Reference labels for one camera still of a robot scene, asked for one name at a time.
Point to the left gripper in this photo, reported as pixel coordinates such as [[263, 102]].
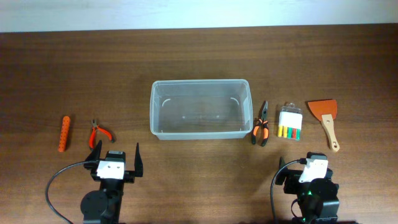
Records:
[[130, 177]]

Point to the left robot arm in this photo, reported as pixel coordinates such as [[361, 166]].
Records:
[[104, 205]]

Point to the orange black long-nose pliers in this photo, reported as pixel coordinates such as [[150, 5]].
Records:
[[261, 124]]

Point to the orange perforated cylinder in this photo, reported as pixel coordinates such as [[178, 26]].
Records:
[[64, 133]]

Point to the screwdriver set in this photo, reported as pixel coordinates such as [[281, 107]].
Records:
[[290, 122]]

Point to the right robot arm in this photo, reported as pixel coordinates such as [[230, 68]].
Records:
[[318, 204]]

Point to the small red diagonal cutters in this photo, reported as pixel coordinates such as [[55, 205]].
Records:
[[95, 129]]

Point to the orange scraper wooden handle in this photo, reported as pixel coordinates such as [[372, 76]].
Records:
[[325, 111]]

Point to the clear plastic container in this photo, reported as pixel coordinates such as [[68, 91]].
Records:
[[201, 109]]

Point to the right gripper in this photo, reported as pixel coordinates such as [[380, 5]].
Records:
[[291, 180]]

